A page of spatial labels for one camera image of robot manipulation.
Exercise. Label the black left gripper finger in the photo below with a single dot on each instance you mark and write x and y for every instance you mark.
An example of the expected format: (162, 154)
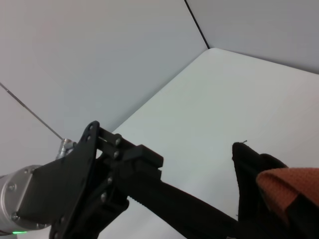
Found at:
(142, 159)

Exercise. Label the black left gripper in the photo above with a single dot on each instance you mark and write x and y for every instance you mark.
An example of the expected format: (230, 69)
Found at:
(57, 189)

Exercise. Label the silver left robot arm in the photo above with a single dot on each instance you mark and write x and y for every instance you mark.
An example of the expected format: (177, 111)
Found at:
(12, 196)

